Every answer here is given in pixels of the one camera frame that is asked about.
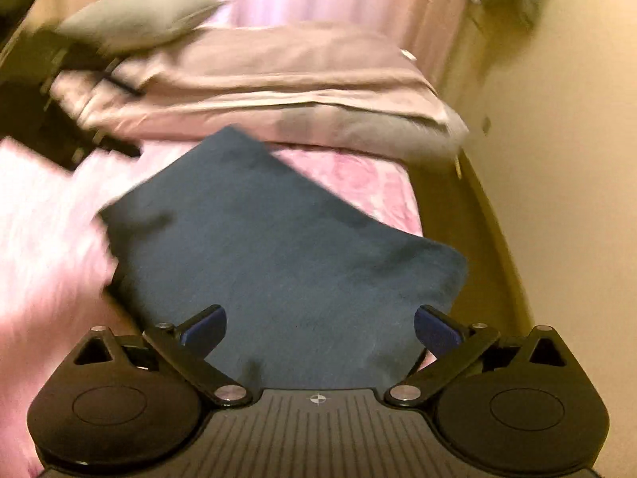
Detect pink floral bed sheet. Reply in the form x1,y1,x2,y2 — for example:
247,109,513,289
0,137,425,478

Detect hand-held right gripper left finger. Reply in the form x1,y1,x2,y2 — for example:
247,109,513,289
70,304,254,406

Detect wooden bed frame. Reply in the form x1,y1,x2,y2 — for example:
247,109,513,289
398,149,534,345

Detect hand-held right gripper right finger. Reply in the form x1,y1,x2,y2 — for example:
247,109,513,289
383,305,573,406

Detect grey pillow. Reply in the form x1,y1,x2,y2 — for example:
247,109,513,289
55,0,231,57

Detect blue denim jeans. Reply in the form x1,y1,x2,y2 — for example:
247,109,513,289
97,125,469,390

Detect pink folded cloth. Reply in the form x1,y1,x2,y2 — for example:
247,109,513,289
50,22,465,141

